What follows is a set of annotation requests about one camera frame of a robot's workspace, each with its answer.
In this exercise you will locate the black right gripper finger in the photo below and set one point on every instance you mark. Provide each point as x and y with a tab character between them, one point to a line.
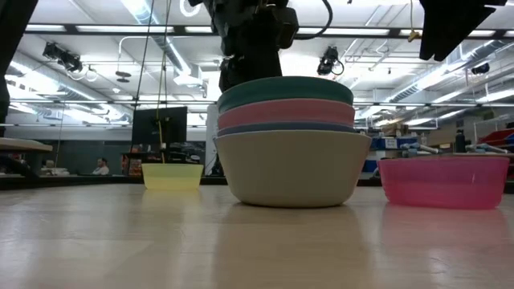
449	24

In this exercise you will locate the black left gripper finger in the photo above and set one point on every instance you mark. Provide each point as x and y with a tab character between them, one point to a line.
263	64
232	74

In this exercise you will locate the green opaque bowl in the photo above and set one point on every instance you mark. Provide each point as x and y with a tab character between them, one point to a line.
285	89

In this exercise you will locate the pink opaque bowl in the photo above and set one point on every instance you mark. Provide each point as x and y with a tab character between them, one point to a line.
287	112

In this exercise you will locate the blue opaque bowl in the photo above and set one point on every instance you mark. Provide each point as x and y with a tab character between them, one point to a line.
287	127

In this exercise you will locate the cream opaque bowl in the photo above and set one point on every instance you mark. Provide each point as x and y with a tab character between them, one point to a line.
293	168

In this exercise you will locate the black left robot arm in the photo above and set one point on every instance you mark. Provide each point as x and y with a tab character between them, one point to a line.
12	32

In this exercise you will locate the white shelf board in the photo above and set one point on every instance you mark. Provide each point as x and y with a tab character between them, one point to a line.
20	143

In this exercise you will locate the yellow hanging connector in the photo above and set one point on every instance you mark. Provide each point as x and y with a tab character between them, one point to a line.
413	35

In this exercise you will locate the white pillar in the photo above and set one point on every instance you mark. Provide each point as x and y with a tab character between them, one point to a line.
211	132

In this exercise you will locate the black monitor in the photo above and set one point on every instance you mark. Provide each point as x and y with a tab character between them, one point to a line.
160	124

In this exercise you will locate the black bottle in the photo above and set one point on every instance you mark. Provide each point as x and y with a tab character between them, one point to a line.
460	141

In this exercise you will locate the yellow translucent bowl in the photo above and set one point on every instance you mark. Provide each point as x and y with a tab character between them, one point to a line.
172	176

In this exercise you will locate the blue box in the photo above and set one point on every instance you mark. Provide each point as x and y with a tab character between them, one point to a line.
391	143

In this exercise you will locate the magenta translucent bowl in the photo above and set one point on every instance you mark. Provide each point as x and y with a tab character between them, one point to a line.
443	182

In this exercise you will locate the person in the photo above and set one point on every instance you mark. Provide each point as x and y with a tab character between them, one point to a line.
102	167

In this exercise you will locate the black overhead camera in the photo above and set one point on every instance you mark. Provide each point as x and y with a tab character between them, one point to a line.
62	57
327	61
480	68

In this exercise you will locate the black overhead rail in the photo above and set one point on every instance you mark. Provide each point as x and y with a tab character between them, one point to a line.
120	29

